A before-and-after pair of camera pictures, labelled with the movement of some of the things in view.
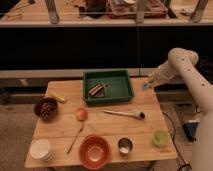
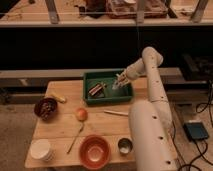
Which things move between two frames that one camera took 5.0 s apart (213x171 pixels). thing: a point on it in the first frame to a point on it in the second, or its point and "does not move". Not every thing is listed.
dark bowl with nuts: (46, 108) does not move
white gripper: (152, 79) to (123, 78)
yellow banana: (62, 99) does not move
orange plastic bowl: (94, 152) does not move
